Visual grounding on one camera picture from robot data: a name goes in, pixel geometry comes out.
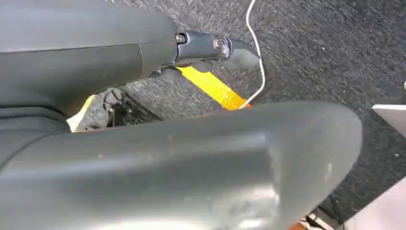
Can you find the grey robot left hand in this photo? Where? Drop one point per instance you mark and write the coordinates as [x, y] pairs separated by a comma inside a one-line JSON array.
[[177, 177]]

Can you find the black robot foot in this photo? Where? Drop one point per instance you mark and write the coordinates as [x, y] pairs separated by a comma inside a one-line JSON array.
[[120, 111]]

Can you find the yellow floor tape strip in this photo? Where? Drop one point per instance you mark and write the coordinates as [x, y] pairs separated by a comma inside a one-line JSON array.
[[215, 87]]

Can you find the pale yellow tape piece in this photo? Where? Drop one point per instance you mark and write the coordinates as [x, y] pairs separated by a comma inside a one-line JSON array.
[[79, 117]]

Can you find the ribbed grey left arm sleeve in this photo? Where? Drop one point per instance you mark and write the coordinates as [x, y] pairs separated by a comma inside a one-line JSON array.
[[22, 133]]

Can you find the pale pink board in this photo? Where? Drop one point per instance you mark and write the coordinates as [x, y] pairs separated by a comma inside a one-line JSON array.
[[383, 209]]

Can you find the pale grey panel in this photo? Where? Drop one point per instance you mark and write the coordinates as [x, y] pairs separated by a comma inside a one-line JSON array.
[[393, 116]]

